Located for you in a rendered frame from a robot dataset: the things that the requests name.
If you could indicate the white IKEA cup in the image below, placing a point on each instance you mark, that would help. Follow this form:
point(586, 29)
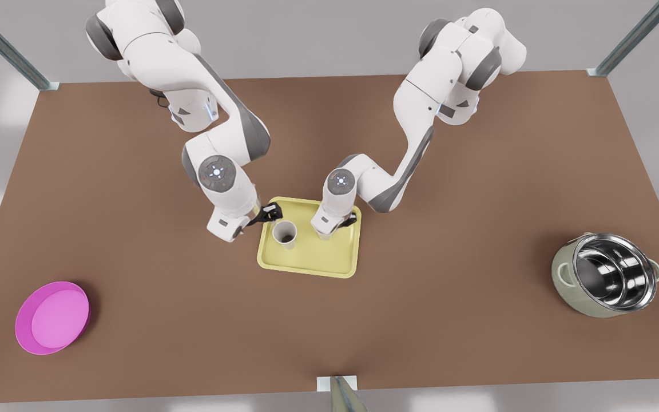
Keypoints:
point(324, 234)
point(285, 234)

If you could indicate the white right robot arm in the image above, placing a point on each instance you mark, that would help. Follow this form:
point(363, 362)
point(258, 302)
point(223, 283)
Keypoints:
point(158, 54)

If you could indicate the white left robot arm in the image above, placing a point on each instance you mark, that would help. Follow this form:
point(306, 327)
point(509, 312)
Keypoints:
point(421, 103)

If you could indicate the yellow rectangular tray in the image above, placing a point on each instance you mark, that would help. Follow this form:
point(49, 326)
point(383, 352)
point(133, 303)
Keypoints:
point(329, 254)

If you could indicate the pink round bowl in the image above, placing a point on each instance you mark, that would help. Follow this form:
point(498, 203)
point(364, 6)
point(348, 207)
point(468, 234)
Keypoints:
point(52, 317)

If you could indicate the green steel cooking pot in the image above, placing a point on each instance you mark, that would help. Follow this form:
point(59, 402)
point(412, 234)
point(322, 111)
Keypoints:
point(607, 274)

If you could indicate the silver frame post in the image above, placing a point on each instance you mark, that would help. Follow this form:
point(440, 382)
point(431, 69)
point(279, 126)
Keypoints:
point(341, 393)
point(632, 37)
point(6, 48)

